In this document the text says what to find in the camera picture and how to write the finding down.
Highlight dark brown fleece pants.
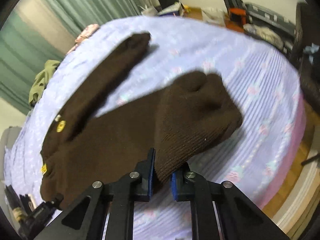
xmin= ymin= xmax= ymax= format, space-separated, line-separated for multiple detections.
xmin=40 ymin=33 xmax=242 ymax=209

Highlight folded black clothes stack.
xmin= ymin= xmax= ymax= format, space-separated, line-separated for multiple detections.
xmin=4 ymin=185 xmax=36 ymax=222

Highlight bed with purple floral sheet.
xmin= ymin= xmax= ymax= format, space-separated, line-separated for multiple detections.
xmin=4 ymin=16 xmax=305 ymax=239

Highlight olive green garment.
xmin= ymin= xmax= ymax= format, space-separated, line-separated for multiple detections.
xmin=28 ymin=60 xmax=60 ymax=108

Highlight green curtain left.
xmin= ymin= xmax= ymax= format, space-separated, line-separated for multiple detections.
xmin=1 ymin=11 xmax=63 ymax=114

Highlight green curtain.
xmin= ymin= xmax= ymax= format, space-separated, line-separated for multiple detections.
xmin=45 ymin=0 xmax=151 ymax=36
xmin=1 ymin=11 xmax=63 ymax=114

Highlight pink patterned garment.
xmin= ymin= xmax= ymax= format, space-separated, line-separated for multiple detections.
xmin=67 ymin=23 xmax=100 ymax=55

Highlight black storage bin with clothes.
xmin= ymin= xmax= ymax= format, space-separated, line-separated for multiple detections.
xmin=243 ymin=3 xmax=296 ymax=56

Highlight orange stool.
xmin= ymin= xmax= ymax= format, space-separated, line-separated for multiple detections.
xmin=225 ymin=8 xmax=248 ymax=33

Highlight white plastic bag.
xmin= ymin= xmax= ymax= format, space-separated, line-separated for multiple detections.
xmin=201 ymin=7 xmax=225 ymax=27

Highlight beige sheer curtain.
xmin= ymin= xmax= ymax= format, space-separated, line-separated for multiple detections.
xmin=15 ymin=0 xmax=75 ymax=54

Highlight black backpack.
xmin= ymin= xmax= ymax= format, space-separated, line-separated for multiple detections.
xmin=223 ymin=0 xmax=246 ymax=11

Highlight green curtain right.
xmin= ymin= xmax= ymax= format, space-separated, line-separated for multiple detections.
xmin=45 ymin=0 xmax=151 ymax=36

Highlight blue white cardboard box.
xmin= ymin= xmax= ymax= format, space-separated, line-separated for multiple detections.
xmin=157 ymin=2 xmax=184 ymax=17

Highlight white paper bag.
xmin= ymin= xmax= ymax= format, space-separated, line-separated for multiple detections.
xmin=140 ymin=5 xmax=158 ymax=17

